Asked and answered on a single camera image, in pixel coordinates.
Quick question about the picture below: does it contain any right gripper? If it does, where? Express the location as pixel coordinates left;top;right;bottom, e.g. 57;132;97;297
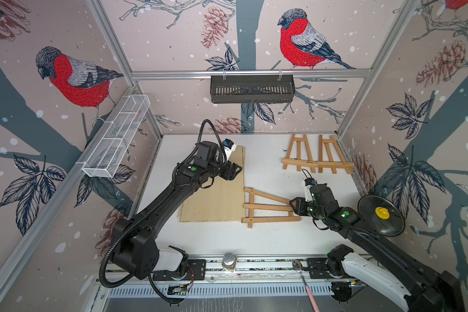
288;194;328;222

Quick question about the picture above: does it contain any plywood board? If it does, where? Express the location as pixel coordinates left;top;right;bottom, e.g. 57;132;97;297
178;146;246;223

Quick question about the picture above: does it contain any wooden easel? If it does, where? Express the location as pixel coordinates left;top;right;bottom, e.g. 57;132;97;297
317;135;355;175
285;133;313;161
241;187;302;228

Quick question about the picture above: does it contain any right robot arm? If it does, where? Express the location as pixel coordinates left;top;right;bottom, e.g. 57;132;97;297
289;184;465;311

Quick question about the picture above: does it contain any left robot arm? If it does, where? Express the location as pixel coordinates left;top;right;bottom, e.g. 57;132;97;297
100;139;243;280

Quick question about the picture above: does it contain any black hanging basket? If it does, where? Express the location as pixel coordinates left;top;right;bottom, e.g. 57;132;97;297
210;75;296;104

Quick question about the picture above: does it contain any green circuit board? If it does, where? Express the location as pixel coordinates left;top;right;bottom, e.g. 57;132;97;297
167;285;189;297

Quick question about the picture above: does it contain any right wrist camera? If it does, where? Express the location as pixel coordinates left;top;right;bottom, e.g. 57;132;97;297
302;178;317;202

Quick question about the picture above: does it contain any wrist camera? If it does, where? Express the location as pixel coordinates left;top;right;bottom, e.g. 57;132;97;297
222;139;237;161
302;178;317;202

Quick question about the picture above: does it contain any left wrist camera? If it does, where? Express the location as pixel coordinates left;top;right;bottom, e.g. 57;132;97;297
222;139;237;161

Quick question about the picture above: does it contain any pink handled spoon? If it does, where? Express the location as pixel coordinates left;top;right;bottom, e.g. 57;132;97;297
292;259;320;312

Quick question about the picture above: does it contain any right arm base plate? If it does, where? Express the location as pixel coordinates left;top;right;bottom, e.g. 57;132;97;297
305;257;356;280

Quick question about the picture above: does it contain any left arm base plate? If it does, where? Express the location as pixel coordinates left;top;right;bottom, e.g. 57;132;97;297
152;259;206;282

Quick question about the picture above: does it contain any white wire mesh basket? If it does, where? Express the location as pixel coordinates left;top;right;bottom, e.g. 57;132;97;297
82;94;150;178

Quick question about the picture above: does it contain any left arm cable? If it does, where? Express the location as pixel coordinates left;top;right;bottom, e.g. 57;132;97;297
98;118;227;305

